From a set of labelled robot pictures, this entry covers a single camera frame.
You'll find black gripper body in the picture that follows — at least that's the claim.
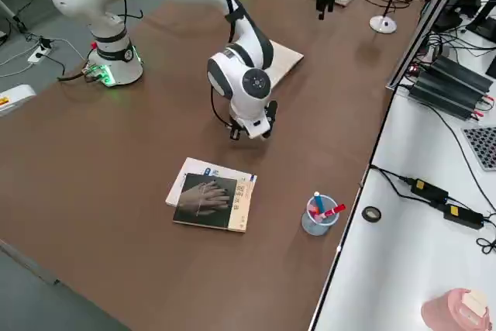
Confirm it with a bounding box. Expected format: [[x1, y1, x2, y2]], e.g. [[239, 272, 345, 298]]
[[265, 100, 280, 135]]

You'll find blue marker with white cap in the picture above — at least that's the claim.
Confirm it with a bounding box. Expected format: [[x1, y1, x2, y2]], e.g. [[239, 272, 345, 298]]
[[312, 191, 327, 214]]

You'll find red marker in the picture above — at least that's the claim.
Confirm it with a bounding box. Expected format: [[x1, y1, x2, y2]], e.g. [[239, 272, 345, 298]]
[[315, 203, 346, 219]]

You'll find dark book with hands cover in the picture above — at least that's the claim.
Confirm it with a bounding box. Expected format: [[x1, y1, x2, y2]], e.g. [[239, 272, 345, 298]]
[[172, 172, 257, 234]]

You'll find clear plastic pen cup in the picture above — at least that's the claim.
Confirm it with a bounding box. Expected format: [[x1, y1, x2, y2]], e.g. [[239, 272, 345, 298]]
[[301, 195, 339, 236]]

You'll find black tape roll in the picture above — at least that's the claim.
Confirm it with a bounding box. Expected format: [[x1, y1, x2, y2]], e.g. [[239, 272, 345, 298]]
[[361, 205, 382, 224]]

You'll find black power adapter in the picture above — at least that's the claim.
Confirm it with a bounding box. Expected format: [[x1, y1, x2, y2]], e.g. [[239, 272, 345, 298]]
[[410, 177, 450, 202], [443, 202, 486, 230]]

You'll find black and white checkerboard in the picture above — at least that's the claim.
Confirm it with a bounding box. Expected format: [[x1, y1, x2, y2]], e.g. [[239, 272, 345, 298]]
[[461, 126, 496, 171]]

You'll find white power strip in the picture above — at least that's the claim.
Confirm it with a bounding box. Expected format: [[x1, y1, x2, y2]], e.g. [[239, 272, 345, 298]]
[[27, 44, 53, 65]]

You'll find white machine housing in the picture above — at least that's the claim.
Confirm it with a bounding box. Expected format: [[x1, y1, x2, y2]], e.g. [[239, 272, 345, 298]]
[[0, 83, 37, 117]]

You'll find pink plastic container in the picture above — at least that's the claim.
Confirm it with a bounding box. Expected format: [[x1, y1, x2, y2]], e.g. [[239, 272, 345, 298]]
[[420, 288, 490, 331]]

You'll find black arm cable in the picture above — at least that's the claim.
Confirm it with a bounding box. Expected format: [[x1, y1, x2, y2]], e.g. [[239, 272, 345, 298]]
[[201, 0, 273, 130]]

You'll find aluminium frame post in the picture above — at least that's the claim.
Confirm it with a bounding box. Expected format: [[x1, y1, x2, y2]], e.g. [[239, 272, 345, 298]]
[[384, 0, 467, 90]]

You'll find black adapter cable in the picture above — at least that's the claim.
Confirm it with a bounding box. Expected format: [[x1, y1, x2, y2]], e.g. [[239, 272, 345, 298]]
[[370, 165, 414, 197]]

